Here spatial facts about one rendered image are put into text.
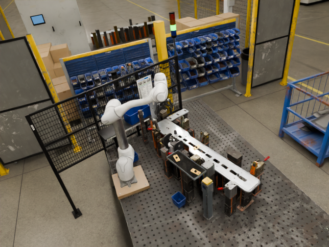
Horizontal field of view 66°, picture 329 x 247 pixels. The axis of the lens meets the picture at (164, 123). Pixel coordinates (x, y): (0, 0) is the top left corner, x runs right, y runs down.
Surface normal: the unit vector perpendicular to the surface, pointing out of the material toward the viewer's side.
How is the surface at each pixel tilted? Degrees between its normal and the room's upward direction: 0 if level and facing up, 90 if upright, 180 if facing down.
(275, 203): 0
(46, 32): 90
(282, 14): 90
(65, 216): 0
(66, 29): 90
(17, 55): 89
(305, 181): 0
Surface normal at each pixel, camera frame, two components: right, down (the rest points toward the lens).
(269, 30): 0.37, 0.52
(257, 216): -0.12, -0.81
